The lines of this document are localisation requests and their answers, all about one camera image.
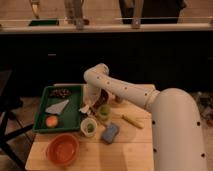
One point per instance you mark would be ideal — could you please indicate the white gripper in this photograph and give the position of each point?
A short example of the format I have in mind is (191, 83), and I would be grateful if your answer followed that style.
(90, 103)

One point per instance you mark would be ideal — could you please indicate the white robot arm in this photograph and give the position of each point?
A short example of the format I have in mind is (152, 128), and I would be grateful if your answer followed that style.
(177, 135)

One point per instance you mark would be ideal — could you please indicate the green plastic tray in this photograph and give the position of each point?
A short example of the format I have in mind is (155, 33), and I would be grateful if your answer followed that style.
(69, 118)

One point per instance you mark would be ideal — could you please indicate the dark red bowl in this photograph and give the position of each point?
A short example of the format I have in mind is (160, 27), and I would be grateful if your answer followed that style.
(102, 99)

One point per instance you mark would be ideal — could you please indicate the green translucent cup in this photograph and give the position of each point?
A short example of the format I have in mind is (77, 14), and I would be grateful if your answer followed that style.
(104, 112)

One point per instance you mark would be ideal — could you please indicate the white cup with greens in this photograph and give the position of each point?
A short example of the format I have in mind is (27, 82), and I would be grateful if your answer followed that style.
(88, 127)

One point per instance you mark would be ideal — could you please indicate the black stamp block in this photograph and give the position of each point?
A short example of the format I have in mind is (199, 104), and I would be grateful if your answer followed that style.
(118, 99)

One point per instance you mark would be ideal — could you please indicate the dark grapes bunch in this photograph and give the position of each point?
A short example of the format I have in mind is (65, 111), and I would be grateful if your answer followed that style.
(59, 93)

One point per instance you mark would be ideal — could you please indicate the grey triangular cloth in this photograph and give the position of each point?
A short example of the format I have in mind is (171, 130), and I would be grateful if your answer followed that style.
(57, 108)

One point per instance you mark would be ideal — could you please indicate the blue sponge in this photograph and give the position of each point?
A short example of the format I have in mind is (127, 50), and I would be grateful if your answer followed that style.
(110, 133)

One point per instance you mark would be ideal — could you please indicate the orange fruit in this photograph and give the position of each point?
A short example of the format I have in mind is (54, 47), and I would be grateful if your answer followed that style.
(52, 121)

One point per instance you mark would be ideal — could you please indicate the orange plastic bowl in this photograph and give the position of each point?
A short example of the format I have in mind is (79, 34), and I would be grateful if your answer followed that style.
(63, 150)

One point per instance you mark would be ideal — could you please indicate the black chair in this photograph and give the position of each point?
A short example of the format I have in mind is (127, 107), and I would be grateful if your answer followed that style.
(7, 114)

